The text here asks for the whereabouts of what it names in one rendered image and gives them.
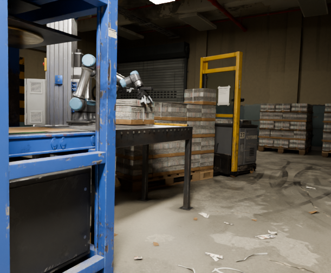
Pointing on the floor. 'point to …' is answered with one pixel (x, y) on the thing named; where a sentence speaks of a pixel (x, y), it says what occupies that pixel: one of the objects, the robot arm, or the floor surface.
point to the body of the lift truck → (225, 132)
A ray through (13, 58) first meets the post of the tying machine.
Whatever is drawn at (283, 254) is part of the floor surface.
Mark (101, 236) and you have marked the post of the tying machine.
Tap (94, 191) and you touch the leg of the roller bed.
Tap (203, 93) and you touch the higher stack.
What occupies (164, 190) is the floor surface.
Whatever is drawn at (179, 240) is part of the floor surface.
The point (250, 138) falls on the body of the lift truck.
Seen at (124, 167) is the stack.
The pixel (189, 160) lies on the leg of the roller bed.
